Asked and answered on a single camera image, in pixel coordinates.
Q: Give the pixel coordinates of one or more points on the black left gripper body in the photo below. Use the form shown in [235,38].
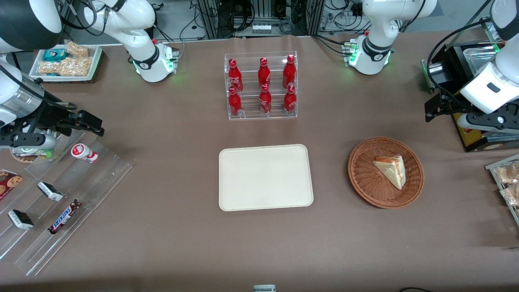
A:
[453,104]

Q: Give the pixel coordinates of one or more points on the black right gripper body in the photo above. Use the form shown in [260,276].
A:
[48,118]

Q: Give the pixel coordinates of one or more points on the triangular sandwich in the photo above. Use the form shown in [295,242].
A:
[393,170]

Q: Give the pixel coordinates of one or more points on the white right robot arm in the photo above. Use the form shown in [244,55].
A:
[138,24]

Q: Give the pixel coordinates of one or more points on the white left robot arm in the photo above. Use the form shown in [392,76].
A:
[375,24]

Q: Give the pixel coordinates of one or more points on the white snack tray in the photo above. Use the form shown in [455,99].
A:
[95,61]

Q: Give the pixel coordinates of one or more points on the brown wicker basket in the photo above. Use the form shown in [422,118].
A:
[365,178]

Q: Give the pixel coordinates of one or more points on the beige plastic tray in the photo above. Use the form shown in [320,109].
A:
[263,178]

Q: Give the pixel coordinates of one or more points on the white red yogurt bottle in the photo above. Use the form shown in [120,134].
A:
[83,152]

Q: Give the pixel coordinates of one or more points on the black food warmer machine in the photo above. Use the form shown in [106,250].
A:
[462,54]

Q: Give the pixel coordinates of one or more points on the flat puffed snack bag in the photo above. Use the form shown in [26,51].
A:
[48,67]

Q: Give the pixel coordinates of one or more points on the clear acrylic stepped display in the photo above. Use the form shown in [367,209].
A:
[81,180]

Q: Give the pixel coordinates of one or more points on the large puffed snack bag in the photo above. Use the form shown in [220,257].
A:
[75,67]

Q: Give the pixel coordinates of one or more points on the clear food pan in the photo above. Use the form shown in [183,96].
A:
[480,54]

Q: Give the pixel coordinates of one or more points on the teal snack packet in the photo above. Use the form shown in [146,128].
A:
[54,55]

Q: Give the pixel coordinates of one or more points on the small puffed snack bag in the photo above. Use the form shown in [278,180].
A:
[77,49]

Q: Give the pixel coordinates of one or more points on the black white snack bar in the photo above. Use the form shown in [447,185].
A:
[50,191]
[20,219]

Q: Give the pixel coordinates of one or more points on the red cookie package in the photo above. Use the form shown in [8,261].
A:
[8,183]

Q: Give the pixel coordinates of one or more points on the wrapped pastry pack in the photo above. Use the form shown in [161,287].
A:
[509,174]
[511,195]

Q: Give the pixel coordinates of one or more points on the snickers chocolate bar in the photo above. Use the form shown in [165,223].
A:
[63,219]

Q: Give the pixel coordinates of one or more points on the red cola bottle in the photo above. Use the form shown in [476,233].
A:
[265,100]
[289,72]
[234,102]
[264,74]
[234,76]
[290,99]

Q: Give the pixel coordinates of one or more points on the aluminium equipment rack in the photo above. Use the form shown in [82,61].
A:
[211,18]

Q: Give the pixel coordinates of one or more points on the clear acrylic bottle rack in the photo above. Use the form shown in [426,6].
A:
[250,115]

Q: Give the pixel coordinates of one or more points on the white power strip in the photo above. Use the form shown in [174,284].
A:
[261,28]

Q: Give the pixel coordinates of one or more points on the white grey device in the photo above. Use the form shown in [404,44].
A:
[264,288]

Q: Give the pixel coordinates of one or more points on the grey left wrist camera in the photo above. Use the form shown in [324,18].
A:
[486,121]

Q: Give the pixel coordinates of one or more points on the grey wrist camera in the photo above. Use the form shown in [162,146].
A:
[486,121]
[28,140]

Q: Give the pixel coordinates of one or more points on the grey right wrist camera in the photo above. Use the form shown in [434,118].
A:
[28,140]

